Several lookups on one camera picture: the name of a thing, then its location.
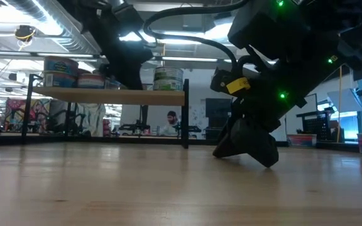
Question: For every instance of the black aluminium table frame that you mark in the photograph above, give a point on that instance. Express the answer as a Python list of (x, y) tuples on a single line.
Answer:
[(105, 140)]

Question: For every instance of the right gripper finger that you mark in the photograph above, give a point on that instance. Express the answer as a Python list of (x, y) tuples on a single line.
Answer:
[(225, 147), (256, 142)]

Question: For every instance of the black perforated crate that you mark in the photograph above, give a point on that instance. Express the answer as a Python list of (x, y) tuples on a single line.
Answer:
[(317, 124)]

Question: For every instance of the large silver ventilation duct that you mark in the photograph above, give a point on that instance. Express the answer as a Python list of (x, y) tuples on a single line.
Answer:
[(58, 28)]

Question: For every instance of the person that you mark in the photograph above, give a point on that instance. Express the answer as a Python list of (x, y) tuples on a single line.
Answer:
[(171, 117)]

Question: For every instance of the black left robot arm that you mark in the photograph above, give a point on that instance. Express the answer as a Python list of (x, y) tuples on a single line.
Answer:
[(86, 15)]

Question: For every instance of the green tuna can plain lid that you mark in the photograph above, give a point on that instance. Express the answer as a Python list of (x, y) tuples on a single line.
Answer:
[(168, 84), (168, 73)]

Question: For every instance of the black equipment cabinet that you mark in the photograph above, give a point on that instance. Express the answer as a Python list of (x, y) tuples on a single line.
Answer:
[(217, 110)]

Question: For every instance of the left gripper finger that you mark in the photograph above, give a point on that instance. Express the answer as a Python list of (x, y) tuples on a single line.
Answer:
[(128, 80), (104, 70)]

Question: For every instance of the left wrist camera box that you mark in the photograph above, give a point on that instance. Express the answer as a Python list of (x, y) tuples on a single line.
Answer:
[(127, 17)]

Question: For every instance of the black-framed wooden shelf riser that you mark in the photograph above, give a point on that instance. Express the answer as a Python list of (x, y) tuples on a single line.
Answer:
[(105, 97)]

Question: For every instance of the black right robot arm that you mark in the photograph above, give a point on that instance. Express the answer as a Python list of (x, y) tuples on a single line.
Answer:
[(310, 34)]

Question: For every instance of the black background robot arms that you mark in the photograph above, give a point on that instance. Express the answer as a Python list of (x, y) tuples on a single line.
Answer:
[(141, 116), (71, 124)]

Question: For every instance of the ceiling light tube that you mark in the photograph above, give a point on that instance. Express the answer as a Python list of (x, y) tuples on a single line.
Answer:
[(8, 53), (188, 59), (64, 55), (226, 60)]

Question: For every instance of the white hanging cloth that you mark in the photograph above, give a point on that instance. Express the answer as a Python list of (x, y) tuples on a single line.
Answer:
[(90, 116)]

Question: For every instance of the white patterned board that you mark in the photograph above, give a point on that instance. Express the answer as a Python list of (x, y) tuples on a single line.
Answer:
[(197, 117)]

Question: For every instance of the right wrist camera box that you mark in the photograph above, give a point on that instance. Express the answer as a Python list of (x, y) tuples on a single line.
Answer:
[(228, 82)]

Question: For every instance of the white board panel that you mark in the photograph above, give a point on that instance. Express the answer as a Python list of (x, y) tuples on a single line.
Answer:
[(310, 102)]

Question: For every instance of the colourful patterned fabric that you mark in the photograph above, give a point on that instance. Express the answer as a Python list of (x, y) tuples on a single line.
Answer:
[(39, 110)]

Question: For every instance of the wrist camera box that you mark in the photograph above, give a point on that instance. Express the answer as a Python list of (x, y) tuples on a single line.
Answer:
[(127, 17), (228, 82)]

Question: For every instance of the white angled panel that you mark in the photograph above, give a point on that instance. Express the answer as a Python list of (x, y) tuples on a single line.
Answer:
[(344, 100)]

